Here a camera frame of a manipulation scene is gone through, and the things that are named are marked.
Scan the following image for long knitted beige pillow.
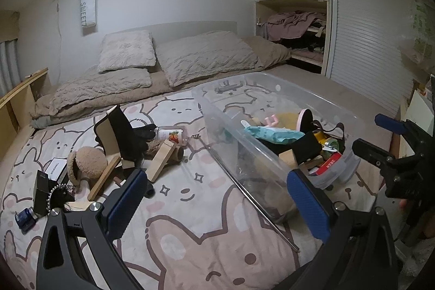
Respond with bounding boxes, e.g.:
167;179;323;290
49;67;152;114

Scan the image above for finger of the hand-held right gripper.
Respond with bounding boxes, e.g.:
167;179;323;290
375;113;435;160
351;138;402;177

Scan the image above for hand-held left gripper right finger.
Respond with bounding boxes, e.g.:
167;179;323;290
286;169;399;290

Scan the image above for white hanging cable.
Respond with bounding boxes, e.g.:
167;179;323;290
55;0;64;83

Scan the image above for red white packet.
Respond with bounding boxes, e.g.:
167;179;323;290
316;154;344;177

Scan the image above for teal wet wipes pack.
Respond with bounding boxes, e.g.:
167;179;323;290
245;125;305;145

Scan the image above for white box black edge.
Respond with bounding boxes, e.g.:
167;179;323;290
46;157;67;182

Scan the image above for black brown strap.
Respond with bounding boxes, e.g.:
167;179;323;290
313;122;344;142

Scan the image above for wooden block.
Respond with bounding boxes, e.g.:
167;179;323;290
146;140;177;182

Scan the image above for black gloves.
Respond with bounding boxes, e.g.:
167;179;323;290
131;124;157;143

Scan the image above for beige fluffy earmuffs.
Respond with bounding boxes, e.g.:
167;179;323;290
67;146;108;189

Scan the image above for brown plush tube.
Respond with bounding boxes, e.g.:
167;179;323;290
146;139;185;163

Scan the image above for yellow card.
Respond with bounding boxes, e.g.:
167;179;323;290
282;113;302;126

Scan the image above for thin metal rod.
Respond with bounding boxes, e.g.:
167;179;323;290
194;137;301;253

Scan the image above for wooden wall alcove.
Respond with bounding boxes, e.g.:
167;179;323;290
254;0;331;74

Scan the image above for beige duvet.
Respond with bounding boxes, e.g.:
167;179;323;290
29;35;293;130

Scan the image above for blue bottle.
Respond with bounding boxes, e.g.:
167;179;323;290
15;207;37;231

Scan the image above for wooden arch piece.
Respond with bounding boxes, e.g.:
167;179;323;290
279;149;297;169

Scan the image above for bear printed bed sheet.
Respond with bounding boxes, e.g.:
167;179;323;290
0;86;378;290

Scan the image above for clear jar fruit label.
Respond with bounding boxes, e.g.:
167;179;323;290
156;126;189;146

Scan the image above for white louvred door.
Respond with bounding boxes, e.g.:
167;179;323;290
324;0;417;119

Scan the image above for fluffy beige pillow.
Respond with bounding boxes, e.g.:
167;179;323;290
97;30;157;73

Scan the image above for yellow toy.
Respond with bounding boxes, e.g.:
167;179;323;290
314;132;335;148

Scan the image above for printed curtain valance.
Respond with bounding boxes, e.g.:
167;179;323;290
0;11;21;42

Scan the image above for hanging white paper bag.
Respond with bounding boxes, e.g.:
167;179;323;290
80;0;97;29

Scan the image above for pale blue curtain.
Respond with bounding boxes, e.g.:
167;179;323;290
0;39;19;97

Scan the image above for wooden bedside shelf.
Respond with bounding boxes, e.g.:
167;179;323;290
0;68;51;148

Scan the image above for black and beige case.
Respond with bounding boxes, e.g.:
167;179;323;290
93;105;150;169

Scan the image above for pink clothes pile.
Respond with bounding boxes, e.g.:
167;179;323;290
260;11;327;41

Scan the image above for wide knitted beige pillow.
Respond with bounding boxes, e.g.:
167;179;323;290
155;31;259;87

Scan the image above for pink round mirror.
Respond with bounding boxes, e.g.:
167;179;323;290
296;108;315;133

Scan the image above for clear plastic container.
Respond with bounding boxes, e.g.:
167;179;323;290
191;72;360;226

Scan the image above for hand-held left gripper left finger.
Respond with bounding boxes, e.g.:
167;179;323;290
36;169;150;290

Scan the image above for dark clothes pile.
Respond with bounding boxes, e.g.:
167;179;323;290
282;26;327;53

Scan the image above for long wooden strip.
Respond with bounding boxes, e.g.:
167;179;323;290
88;155;122;201

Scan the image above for black wallet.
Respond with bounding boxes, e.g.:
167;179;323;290
294;132;323;165

